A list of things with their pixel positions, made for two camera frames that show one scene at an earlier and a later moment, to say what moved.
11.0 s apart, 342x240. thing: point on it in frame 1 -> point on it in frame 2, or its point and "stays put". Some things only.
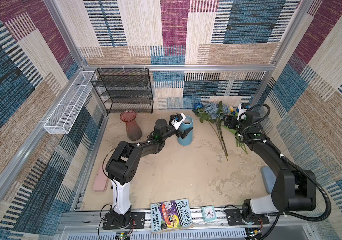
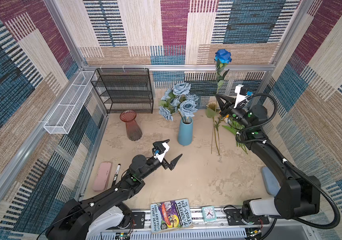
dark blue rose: [198, 109] -> [222, 57]
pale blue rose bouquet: [215, 113] -> [178, 100]
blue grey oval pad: [269, 178] stays put
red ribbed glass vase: [134, 132] stays put
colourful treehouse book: [170, 215] stays put
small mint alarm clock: [209, 213] stays put
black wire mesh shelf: [124, 89] stays put
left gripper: [178, 134] -> [169, 166]
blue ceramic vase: [187, 124] stays put
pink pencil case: [100, 179] stays put
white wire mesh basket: [60, 121] stays put
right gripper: [233, 119] -> [225, 107]
